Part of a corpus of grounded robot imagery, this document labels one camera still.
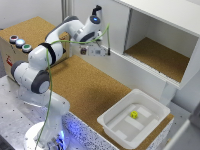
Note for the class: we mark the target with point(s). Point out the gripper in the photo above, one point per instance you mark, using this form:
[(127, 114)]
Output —
[(95, 50)]

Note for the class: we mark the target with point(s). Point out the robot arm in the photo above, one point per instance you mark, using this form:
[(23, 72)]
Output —
[(36, 60)]

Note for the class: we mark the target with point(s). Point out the wooden drawer box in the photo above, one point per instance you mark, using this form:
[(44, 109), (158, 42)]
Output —
[(30, 28)]

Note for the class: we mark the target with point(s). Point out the yellow block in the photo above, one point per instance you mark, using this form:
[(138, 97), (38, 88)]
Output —
[(134, 114)]

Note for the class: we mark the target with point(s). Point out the white sliding door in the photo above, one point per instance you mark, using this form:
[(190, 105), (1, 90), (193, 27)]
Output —
[(115, 25)]

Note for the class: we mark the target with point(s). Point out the green button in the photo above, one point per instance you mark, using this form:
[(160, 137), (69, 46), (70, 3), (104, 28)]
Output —
[(26, 47)]

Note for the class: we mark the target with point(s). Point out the white cabinet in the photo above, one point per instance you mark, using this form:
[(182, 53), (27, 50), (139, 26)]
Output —
[(156, 15)]

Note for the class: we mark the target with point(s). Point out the blue button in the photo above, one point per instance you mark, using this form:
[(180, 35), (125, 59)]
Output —
[(20, 42)]

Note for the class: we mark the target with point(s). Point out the white plastic box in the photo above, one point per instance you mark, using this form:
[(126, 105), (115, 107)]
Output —
[(146, 105)]

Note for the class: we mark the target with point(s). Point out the red button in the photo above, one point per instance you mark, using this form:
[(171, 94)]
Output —
[(13, 38)]

